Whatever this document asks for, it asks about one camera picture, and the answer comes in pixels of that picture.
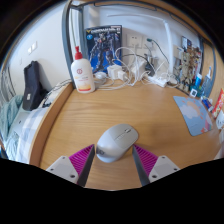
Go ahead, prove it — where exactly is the teal blanket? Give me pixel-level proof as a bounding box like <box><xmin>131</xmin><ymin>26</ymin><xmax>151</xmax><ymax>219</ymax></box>
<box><xmin>0</xmin><ymin>94</ymin><xmax>24</xmax><ymax>141</ymax></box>

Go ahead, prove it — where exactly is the robot model kit box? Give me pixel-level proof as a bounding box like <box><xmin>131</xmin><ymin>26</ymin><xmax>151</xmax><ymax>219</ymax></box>
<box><xmin>84</xmin><ymin>24</ymin><xmax>123</xmax><ymax>74</ymax></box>

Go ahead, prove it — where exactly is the pale checked bed sheet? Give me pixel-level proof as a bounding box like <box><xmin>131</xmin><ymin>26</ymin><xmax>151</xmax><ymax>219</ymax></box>
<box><xmin>6</xmin><ymin>106</ymin><xmax>52</xmax><ymax>164</ymax></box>

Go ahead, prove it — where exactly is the white mug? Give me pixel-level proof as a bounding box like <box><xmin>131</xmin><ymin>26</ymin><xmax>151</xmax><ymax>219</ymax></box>
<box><xmin>215</xmin><ymin>110</ymin><xmax>224</xmax><ymax>131</ymax></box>

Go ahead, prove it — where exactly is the white pump bottle red cap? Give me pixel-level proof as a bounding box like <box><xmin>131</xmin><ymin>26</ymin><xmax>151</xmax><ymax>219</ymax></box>
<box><xmin>70</xmin><ymin>45</ymin><xmax>96</xmax><ymax>94</ymax></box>

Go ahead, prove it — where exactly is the clear glass jar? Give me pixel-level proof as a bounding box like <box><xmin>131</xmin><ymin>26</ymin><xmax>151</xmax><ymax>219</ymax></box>
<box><xmin>144</xmin><ymin>54</ymin><xmax>160</xmax><ymax>73</ymax></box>

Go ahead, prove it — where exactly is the pastel printed mouse pad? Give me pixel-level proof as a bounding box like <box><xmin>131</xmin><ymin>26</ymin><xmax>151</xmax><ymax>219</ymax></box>
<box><xmin>172</xmin><ymin>95</ymin><xmax>214</xmax><ymax>137</ymax></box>

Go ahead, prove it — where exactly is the white desk lamp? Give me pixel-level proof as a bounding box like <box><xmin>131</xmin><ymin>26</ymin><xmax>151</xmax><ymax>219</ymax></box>
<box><xmin>106</xmin><ymin>12</ymin><xmax>179</xmax><ymax>89</ymax></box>

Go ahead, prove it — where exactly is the tangle of white cables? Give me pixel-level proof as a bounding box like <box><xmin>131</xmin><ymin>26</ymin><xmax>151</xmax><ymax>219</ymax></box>
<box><xmin>94</xmin><ymin>46</ymin><xmax>181</xmax><ymax>92</ymax></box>

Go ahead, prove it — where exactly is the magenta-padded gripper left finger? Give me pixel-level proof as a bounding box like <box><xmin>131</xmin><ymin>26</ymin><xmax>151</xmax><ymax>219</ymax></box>
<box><xmin>45</xmin><ymin>143</ymin><xmax>96</xmax><ymax>188</ymax></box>

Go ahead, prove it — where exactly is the grey computer mouse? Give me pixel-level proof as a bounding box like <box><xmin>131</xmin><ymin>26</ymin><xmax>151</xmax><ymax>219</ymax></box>
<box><xmin>95</xmin><ymin>123</ymin><xmax>139</xmax><ymax>164</ymax></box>

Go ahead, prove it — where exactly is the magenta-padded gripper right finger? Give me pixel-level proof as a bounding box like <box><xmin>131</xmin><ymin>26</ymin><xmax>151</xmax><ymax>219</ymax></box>
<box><xmin>132</xmin><ymin>143</ymin><xmax>181</xmax><ymax>187</ymax></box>

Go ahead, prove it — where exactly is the blue tissue packet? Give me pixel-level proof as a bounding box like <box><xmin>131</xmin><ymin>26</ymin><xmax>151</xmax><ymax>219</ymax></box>
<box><xmin>200</xmin><ymin>96</ymin><xmax>214</xmax><ymax>111</ymax></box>

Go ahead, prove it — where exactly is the white wall switch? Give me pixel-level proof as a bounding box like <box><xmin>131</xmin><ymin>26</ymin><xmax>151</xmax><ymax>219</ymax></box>
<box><xmin>28</xmin><ymin>41</ymin><xmax>39</xmax><ymax>55</ymax></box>

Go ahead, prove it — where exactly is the brown tree figure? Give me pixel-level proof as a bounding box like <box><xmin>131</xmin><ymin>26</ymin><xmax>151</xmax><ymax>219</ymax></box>
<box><xmin>174</xmin><ymin>49</ymin><xmax>202</xmax><ymax>93</ymax></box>

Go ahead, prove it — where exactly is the dark cable green plug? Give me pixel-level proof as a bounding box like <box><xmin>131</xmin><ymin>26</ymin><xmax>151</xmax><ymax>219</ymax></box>
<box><xmin>146</xmin><ymin>37</ymin><xmax>168</xmax><ymax>65</ymax></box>

